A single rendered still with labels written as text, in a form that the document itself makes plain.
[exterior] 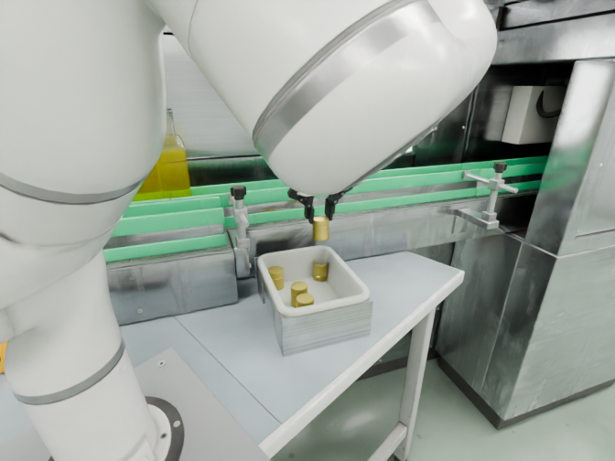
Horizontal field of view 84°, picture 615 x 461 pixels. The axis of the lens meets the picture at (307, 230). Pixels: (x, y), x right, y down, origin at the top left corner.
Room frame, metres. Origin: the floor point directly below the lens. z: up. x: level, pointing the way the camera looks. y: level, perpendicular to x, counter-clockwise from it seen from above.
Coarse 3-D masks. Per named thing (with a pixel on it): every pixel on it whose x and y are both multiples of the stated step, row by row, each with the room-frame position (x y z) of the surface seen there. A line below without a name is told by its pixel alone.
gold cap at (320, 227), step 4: (320, 216) 0.66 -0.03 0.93; (316, 220) 0.64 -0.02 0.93; (320, 220) 0.64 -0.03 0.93; (324, 220) 0.64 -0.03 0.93; (328, 220) 0.64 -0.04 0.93; (312, 224) 0.65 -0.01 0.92; (316, 224) 0.64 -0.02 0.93; (320, 224) 0.63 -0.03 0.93; (324, 224) 0.64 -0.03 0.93; (328, 224) 0.64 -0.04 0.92; (316, 228) 0.64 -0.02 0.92; (320, 228) 0.63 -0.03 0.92; (324, 228) 0.64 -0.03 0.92; (328, 228) 0.64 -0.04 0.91; (316, 232) 0.64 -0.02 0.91; (320, 232) 0.63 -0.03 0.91; (324, 232) 0.64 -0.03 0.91; (328, 232) 0.64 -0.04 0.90; (312, 236) 0.65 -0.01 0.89; (316, 236) 0.64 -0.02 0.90; (320, 236) 0.63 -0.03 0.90; (324, 236) 0.63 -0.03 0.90; (328, 236) 0.64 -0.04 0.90; (316, 240) 0.64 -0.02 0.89; (320, 240) 0.63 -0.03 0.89; (324, 240) 0.63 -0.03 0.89
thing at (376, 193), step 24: (480, 168) 0.96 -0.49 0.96; (528, 168) 1.01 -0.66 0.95; (264, 192) 0.75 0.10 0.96; (360, 192) 0.83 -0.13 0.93; (384, 192) 0.85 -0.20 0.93; (408, 192) 0.88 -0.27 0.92; (432, 192) 0.90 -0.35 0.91; (456, 192) 0.93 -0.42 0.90; (480, 192) 0.95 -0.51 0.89; (264, 216) 0.75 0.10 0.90; (288, 216) 0.76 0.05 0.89
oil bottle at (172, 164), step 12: (168, 144) 0.70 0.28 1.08; (180, 144) 0.71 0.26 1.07; (168, 156) 0.70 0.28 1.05; (180, 156) 0.70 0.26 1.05; (168, 168) 0.69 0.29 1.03; (180, 168) 0.70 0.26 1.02; (168, 180) 0.69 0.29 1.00; (180, 180) 0.70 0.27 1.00; (168, 192) 0.69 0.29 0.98; (180, 192) 0.70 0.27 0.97
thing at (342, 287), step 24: (264, 264) 0.65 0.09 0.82; (288, 264) 0.68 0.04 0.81; (312, 264) 0.69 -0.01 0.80; (336, 264) 0.64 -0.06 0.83; (288, 288) 0.64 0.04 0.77; (312, 288) 0.64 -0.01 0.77; (336, 288) 0.63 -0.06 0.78; (360, 288) 0.54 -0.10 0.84; (288, 312) 0.46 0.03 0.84; (312, 312) 0.47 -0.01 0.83
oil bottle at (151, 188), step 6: (156, 162) 0.71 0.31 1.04; (156, 168) 0.69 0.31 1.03; (150, 174) 0.68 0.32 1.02; (156, 174) 0.69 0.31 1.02; (150, 180) 0.68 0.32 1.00; (156, 180) 0.69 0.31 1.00; (144, 186) 0.68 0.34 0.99; (150, 186) 0.68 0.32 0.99; (156, 186) 0.68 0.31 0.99; (138, 192) 0.67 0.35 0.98; (144, 192) 0.68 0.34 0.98; (150, 192) 0.68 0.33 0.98; (156, 192) 0.68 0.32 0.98; (162, 192) 0.71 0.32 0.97; (138, 198) 0.67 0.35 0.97; (144, 198) 0.68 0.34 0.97; (150, 198) 0.68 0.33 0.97; (156, 198) 0.68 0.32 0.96
